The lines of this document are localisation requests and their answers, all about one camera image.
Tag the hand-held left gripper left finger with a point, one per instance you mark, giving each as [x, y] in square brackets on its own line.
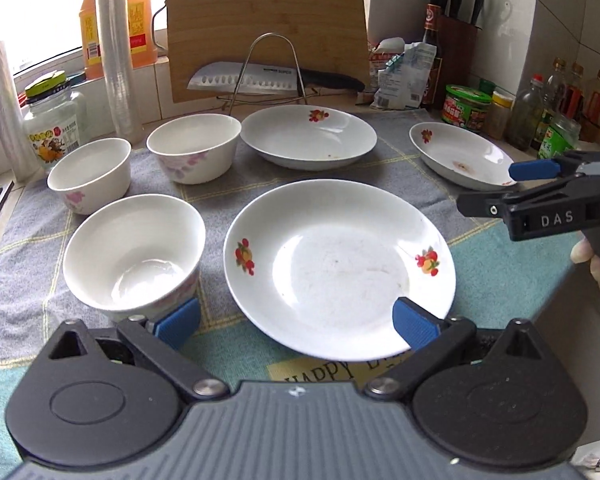
[180, 322]

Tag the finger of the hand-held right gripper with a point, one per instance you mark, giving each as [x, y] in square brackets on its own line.
[485, 205]
[532, 170]

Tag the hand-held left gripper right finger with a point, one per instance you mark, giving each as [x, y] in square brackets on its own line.
[415, 325]

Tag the white fruit print plate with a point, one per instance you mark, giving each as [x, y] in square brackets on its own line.
[330, 260]
[305, 135]
[460, 155]

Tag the white floral bowl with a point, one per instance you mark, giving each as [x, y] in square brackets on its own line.
[90, 170]
[130, 240]
[195, 140]

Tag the green label glass jar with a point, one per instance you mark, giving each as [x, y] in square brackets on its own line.
[557, 137]

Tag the yellow lid spice jar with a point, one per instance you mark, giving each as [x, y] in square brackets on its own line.
[500, 115]

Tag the red chili oil bottle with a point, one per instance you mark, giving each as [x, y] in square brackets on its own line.
[576, 92]

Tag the green lid seasoning tub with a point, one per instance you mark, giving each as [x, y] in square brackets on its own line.
[465, 110]

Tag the green cap bottle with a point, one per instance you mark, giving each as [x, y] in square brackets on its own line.
[487, 86]

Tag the orange sauce bottle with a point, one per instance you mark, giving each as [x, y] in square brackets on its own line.
[597, 100]

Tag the grey checked towel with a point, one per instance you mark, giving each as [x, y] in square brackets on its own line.
[215, 200]

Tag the wooden knife block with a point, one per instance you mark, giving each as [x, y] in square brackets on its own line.
[460, 60]

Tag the white printed plastic bag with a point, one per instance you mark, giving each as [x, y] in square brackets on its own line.
[405, 85]

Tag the green binder clip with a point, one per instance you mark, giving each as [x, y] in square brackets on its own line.
[394, 61]

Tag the dark soy sauce bottle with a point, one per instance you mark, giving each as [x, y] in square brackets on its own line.
[431, 30]

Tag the red and white bag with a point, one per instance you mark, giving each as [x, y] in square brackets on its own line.
[380, 60]

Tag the glass jar green lid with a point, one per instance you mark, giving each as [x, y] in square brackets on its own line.
[55, 120]

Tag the wide blade kitchen knife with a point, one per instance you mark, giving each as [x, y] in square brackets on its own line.
[240, 77]

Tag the plastic wrap roll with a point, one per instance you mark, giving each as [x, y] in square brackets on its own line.
[5, 110]
[116, 60]

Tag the bamboo cutting board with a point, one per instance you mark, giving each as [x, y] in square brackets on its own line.
[260, 10]

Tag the orange cooking oil bottle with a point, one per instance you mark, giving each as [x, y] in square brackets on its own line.
[140, 25]

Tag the white wall hook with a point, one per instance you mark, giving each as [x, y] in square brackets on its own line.
[507, 12]

